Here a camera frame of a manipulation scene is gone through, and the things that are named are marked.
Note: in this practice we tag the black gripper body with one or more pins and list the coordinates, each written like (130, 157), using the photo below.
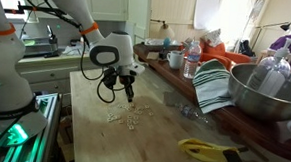
(127, 80)

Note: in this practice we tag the cream letter R tile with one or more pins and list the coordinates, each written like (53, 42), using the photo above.
(109, 115)

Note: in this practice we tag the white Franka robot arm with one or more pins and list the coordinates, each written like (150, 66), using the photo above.
(5, 77)

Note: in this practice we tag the cream letter L tile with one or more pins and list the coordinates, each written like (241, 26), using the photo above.
(132, 105)

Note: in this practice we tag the cream letter M tile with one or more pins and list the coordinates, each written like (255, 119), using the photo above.
(127, 108)

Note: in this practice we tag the cream letter S tile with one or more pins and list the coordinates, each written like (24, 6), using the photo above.
(139, 112)

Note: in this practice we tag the cream letter E tile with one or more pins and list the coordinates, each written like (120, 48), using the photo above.
(129, 117)
(136, 118)

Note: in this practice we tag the cream letter H tile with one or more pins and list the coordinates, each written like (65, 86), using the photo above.
(115, 117)

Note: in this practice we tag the cream letter J tile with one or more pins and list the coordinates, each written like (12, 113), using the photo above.
(150, 113)

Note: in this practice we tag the cream letter P tile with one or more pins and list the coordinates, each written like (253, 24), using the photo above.
(135, 122)

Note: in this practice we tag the cream letter W tile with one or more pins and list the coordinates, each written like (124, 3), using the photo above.
(110, 120)

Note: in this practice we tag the brown cardboard sheet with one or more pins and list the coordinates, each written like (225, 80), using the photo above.
(152, 56)

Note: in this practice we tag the black stand block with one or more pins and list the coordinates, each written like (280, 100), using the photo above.
(163, 54)

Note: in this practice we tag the aluminium foil tray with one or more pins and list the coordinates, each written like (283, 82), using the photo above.
(156, 41)

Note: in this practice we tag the white ceramic mug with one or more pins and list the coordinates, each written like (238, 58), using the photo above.
(176, 60)

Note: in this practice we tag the crushed clear plastic bottle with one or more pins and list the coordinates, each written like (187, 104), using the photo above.
(189, 111)

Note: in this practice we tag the white shade table lamp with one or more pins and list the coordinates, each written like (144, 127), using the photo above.
(166, 32)

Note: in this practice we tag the clear plastic water bottle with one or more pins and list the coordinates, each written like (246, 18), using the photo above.
(192, 63)

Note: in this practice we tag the metal kitchen utensil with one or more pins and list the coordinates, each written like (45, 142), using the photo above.
(187, 44)

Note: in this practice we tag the green striped white towel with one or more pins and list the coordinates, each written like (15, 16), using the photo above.
(212, 84)

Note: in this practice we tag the white base cabinet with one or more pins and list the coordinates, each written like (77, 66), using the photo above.
(45, 75)

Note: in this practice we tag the orange armchair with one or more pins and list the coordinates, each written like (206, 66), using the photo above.
(220, 53)

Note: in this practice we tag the patterned cushion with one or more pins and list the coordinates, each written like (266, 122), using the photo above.
(214, 37)

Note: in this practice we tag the white hanging paper sheet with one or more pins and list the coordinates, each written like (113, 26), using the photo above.
(207, 10)

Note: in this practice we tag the black bag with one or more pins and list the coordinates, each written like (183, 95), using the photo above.
(246, 49)

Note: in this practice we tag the dark brown wooden counter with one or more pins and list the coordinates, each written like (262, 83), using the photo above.
(249, 130)

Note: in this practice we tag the stainless steel bowl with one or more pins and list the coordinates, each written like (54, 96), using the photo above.
(261, 107)

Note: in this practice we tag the clear pump sanitizer bottle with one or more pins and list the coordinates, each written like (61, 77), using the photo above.
(273, 69)

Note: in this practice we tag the black floor lamp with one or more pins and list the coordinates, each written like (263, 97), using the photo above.
(285, 26)

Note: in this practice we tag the aluminium robot stand frame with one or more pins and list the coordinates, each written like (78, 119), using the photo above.
(48, 119)

